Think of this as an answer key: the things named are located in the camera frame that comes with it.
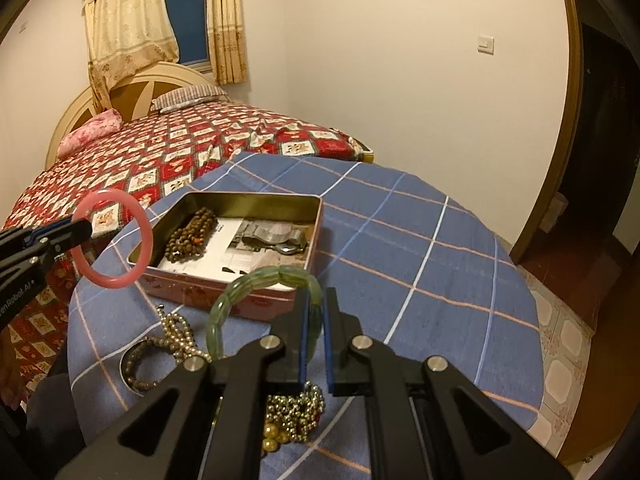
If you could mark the blue plaid tablecloth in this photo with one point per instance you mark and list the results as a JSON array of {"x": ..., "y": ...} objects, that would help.
[{"x": 420, "y": 272}]

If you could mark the checked grey pillow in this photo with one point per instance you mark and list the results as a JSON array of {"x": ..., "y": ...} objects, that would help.
[{"x": 188, "y": 96}]

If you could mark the beige curtain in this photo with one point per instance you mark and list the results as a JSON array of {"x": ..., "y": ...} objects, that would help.
[
  {"x": 226, "y": 41},
  {"x": 125, "y": 37}
]

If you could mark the white wall switch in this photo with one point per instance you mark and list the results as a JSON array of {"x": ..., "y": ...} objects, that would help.
[{"x": 486, "y": 45}]

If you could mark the silver metal watch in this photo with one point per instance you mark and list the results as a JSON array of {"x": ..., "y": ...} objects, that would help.
[{"x": 281, "y": 237}]

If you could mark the pink metal tin box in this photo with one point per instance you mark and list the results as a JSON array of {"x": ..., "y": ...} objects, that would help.
[{"x": 206, "y": 240}]

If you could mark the printed paper leaflet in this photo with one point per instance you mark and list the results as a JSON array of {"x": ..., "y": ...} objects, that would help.
[{"x": 226, "y": 259}]

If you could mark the red patterned bedspread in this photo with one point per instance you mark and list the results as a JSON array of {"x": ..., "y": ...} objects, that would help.
[{"x": 149, "y": 158}]

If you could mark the pink floral pillow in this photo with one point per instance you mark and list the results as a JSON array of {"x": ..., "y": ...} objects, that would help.
[{"x": 103, "y": 124}]

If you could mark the dark window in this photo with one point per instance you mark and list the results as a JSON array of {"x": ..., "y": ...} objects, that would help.
[{"x": 188, "y": 20}]

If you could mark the brown wooden door frame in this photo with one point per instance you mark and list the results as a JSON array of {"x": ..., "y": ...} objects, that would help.
[{"x": 552, "y": 37}]

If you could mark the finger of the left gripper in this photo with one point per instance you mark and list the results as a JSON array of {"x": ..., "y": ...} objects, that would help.
[{"x": 62, "y": 235}]

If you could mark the right beige curtain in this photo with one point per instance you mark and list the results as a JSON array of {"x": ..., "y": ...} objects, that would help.
[{"x": 226, "y": 41}]

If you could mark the cream wooden headboard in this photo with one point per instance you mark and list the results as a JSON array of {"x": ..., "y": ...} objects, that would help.
[{"x": 132, "y": 97}]

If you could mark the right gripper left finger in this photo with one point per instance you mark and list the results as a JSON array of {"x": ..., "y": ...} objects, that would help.
[{"x": 292, "y": 328}]

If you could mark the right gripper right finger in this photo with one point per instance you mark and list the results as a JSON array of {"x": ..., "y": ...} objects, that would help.
[{"x": 345, "y": 374}]

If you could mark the left beige curtain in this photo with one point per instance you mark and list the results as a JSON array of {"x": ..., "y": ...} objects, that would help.
[{"x": 125, "y": 37}]

